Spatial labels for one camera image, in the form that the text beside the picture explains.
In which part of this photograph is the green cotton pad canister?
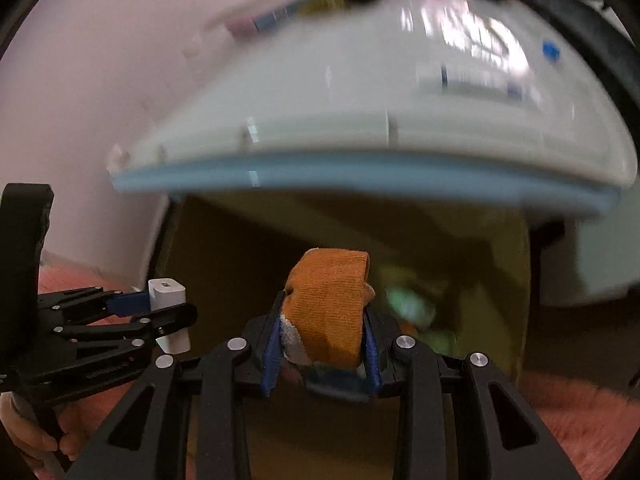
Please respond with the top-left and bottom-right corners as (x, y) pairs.
(385, 285), (437, 332)

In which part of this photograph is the small blue cap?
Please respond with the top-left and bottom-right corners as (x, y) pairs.
(541, 41), (561, 63)

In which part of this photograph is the pink blue carton box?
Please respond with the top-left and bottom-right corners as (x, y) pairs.
(224, 0), (323, 39)

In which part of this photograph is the white power adapter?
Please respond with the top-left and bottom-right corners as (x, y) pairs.
(148, 278), (191, 356)

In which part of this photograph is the white plastic table lid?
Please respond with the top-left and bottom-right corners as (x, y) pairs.
(112, 0), (638, 216)

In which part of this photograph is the white toothpaste tube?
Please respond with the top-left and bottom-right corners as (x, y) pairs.
(416, 62), (540, 106)

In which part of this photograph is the person left hand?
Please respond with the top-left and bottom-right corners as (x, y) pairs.
(1, 392), (100, 479)

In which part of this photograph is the brown cardboard box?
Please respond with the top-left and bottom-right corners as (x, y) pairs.
(154, 192), (530, 479)

